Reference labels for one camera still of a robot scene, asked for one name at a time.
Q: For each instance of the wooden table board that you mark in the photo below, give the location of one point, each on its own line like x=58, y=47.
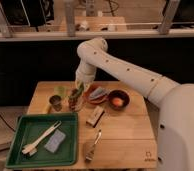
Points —
x=127, y=139

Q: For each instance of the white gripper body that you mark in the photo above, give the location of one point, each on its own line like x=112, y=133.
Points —
x=85, y=73

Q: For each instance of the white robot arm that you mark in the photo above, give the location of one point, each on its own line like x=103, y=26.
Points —
x=175, y=101

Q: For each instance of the grey-blue sponge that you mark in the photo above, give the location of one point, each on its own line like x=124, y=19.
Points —
x=55, y=140

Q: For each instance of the dark bowl with orange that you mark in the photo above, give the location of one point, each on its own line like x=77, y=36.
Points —
x=118, y=99

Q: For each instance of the light green cup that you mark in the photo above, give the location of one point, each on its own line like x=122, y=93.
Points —
x=61, y=91

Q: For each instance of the brown patterned jar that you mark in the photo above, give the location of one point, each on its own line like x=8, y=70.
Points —
x=76, y=103

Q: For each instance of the white dish brush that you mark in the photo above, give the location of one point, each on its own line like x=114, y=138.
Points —
x=31, y=148

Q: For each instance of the small wooden block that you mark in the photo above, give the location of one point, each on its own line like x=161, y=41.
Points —
x=95, y=116

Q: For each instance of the orange plate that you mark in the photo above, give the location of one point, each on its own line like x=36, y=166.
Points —
x=94, y=101

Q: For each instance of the yellow-green gripper finger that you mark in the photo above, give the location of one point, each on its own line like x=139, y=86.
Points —
x=78, y=84
x=86, y=87

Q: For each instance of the green pepper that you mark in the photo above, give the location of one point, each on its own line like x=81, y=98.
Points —
x=77, y=92

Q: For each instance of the grey cloth on plate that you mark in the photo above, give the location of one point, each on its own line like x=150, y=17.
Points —
x=97, y=93

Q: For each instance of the metal cup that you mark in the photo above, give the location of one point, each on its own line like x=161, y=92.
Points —
x=55, y=102

